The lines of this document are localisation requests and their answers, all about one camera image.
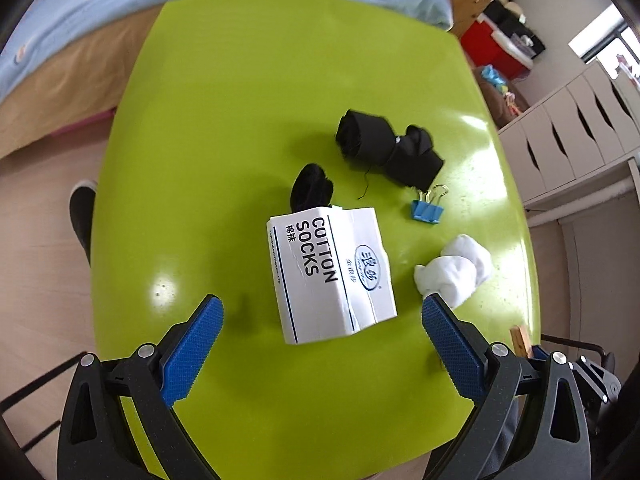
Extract green table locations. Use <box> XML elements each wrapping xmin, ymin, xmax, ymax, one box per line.
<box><xmin>90</xmin><ymin>0</ymin><xmax>543</xmax><ymax>478</ymax></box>

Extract light blue toy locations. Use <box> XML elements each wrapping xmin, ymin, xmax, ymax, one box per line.
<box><xmin>481</xmin><ymin>66</ymin><xmax>508</xmax><ymax>92</ymax></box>

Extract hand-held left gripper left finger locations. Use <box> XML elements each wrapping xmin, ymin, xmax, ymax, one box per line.
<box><xmin>57</xmin><ymin>294</ymin><xmax>226</xmax><ymax>480</ymax></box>

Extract light blue printed blanket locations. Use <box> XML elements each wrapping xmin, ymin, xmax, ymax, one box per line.
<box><xmin>0</xmin><ymin>0</ymin><xmax>455</xmax><ymax>106</ymax></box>

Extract black storage bags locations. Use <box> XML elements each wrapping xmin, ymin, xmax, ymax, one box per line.
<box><xmin>482</xmin><ymin>0</ymin><xmax>546</xmax><ymax>56</ymax></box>

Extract red storage box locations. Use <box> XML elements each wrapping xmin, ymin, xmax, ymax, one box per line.
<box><xmin>460</xmin><ymin>15</ymin><xmax>533</xmax><ymax>81</ymax></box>

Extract brown floor cushion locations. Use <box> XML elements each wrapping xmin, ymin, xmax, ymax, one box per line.
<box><xmin>472</xmin><ymin>65</ymin><xmax>531</xmax><ymax>128</ymax></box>

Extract small black sock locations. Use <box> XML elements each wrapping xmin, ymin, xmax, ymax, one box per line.
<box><xmin>291</xmin><ymin>162</ymin><xmax>336</xmax><ymax>213</ymax></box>

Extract window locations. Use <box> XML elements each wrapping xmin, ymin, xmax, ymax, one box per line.
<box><xmin>570</xmin><ymin>5</ymin><xmax>640</xmax><ymax>76</ymax></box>

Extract wooden bed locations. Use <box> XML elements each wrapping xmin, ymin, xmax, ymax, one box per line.
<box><xmin>0</xmin><ymin>35</ymin><xmax>168</xmax><ymax>153</ymax></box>

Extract white drawer unit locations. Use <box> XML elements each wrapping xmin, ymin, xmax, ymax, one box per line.
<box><xmin>497</xmin><ymin>60</ymin><xmax>640</xmax><ymax>208</ymax></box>

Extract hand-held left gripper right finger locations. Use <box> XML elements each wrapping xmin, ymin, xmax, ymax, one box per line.
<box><xmin>421</xmin><ymin>294</ymin><xmax>593</xmax><ymax>480</ymax></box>

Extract blue binder clip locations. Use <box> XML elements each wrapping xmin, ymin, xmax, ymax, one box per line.
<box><xmin>411</xmin><ymin>185</ymin><xmax>449</xmax><ymax>224</ymax></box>

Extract black shoe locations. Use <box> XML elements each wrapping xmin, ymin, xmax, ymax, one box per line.
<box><xmin>69</xmin><ymin>180</ymin><xmax>99</xmax><ymax>266</ymax></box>

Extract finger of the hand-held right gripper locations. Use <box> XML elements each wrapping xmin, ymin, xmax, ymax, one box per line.
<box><xmin>570</xmin><ymin>354</ymin><xmax>624</xmax><ymax>407</ymax></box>

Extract white cardboard sock box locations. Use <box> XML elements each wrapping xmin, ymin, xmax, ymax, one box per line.
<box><xmin>267</xmin><ymin>205</ymin><xmax>398</xmax><ymax>346</ymax></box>

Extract black sock pair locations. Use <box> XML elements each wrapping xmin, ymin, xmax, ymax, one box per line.
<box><xmin>335</xmin><ymin>108</ymin><xmax>445</xmax><ymax>190</ymax></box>

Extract white socks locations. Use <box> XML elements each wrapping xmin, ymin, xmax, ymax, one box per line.
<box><xmin>414</xmin><ymin>234</ymin><xmax>495</xmax><ymax>309</ymax></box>

